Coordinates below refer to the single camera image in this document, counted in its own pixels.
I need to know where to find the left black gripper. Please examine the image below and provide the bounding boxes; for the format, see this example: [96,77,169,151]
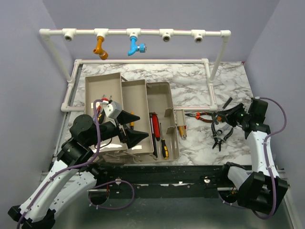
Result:
[87,110,150,147]

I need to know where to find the red utility knife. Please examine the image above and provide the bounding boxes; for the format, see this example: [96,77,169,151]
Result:
[152,113,161,141]

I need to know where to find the green handled screwdriver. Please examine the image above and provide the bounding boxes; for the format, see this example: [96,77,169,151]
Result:
[98,112,105,124]

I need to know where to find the brown translucent tool box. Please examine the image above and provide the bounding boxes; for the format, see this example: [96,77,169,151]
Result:
[83,72,188,164]

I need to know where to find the black long screwdriver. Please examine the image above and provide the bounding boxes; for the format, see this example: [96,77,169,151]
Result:
[149,113,158,158]

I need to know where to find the yellow black screwdriver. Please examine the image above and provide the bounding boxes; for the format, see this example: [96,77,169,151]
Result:
[159,123,169,159]

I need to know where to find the blue handled screwdriver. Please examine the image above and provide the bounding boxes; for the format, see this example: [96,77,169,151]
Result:
[102,95,112,101]

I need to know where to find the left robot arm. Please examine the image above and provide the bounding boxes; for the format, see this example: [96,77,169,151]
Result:
[8,108,149,229]

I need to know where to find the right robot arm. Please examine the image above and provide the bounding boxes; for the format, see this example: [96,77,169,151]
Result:
[211,97,288,219]

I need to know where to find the small black hammer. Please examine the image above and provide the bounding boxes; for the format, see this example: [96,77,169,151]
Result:
[222,97,233,110]

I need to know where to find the black pruning shears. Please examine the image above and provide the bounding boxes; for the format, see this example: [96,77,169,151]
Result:
[211,122,234,142]

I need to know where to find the silver combination wrench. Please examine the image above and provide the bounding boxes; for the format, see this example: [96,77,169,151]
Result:
[216,124,230,135]

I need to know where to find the black needle nose pliers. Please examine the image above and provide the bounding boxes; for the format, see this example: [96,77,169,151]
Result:
[212,138,225,152]

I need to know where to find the orange plastic faucet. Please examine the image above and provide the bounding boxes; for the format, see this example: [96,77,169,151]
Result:
[93,36,108,60]

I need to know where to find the blue plastic faucet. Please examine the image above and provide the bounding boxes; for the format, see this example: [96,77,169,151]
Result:
[127,36,147,56]

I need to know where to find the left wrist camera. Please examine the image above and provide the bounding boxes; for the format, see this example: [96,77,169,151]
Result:
[101,100,122,119]

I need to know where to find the orange handled pliers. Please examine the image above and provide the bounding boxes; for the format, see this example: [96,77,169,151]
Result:
[185,112,213,123]

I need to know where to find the black metal base rail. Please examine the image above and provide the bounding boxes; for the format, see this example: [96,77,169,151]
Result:
[81,164,234,198]

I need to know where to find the white PVC pipe frame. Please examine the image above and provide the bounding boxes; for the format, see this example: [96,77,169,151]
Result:
[39,28,231,113]

